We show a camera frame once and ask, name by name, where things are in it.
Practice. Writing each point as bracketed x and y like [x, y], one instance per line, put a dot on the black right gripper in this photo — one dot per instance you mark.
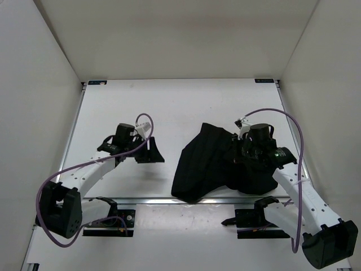
[246, 139]

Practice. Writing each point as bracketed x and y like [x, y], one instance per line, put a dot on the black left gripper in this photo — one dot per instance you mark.
[152, 154]

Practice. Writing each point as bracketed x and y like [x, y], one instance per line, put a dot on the black pleated skirt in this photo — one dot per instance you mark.
[207, 163]

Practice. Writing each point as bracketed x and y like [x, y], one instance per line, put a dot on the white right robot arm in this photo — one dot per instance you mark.
[324, 237]

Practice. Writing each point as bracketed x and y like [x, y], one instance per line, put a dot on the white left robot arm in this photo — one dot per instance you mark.
[61, 206]

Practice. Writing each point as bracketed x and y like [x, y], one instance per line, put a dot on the right corner label sticker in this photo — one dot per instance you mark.
[264, 81]

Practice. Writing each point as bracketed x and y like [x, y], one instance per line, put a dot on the corner label sticker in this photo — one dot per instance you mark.
[97, 82]
[264, 81]

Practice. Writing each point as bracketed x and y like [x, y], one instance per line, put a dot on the left corner label sticker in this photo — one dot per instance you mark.
[97, 82]

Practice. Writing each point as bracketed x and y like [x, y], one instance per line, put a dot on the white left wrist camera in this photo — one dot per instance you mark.
[142, 129]

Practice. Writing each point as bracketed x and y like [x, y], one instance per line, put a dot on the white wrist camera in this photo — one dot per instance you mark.
[142, 129]
[244, 126]

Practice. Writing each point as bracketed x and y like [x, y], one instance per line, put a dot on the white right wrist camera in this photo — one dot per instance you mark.
[244, 126]

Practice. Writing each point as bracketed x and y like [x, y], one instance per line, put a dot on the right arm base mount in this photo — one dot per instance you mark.
[250, 226]

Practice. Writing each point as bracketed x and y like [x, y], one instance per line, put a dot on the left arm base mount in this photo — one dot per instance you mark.
[116, 227]

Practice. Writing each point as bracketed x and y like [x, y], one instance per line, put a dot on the aluminium table rail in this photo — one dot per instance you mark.
[169, 201]

